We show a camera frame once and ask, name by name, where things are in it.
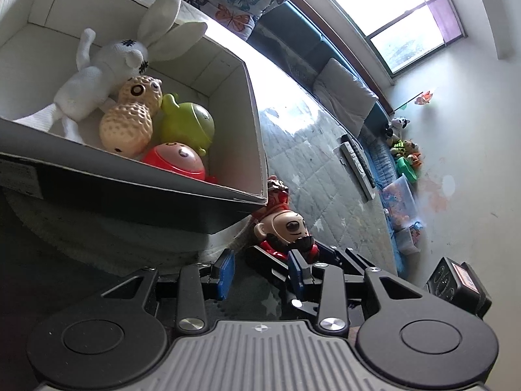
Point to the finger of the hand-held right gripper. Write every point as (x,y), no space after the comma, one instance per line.
(270,264)
(340,254)

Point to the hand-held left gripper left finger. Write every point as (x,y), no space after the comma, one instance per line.
(226,273)

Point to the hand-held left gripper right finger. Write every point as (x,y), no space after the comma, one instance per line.
(296,279)

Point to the moustached figure toy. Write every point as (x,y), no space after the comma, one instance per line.
(285,226)

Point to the red round toy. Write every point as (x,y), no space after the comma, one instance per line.
(175,161)

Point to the black and white cardboard box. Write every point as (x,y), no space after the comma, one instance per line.
(228,138)

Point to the green alien toy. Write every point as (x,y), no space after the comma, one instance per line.
(191,124)

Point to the beige peanut toy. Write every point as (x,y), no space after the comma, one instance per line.
(126,128)

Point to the white knit rabbit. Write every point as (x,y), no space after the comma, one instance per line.
(97,73)

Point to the grey quilted desktop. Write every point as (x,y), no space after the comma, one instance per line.
(317,179)

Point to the small clear plastic container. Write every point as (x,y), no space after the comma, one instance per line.
(409,238)

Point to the small red figure toy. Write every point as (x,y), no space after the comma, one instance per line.
(279,195)

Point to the clear plastic bin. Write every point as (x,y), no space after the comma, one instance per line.
(399,203)

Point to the white remote control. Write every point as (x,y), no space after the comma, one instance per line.
(358,173)

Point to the black remote control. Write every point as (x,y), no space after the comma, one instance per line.
(360,159)

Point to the green bowl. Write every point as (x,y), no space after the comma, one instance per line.
(407,167)

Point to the orange plush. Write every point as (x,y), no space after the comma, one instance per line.
(415,154)

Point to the black and white plush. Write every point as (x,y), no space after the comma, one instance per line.
(397,128)

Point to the grey pillow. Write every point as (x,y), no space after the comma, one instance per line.
(346,93)

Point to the orange pinwheel on stick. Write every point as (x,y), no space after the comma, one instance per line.
(423,97)

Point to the blue sofa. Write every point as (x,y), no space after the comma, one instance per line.
(301,49)

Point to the window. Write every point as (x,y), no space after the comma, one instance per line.
(386,4)

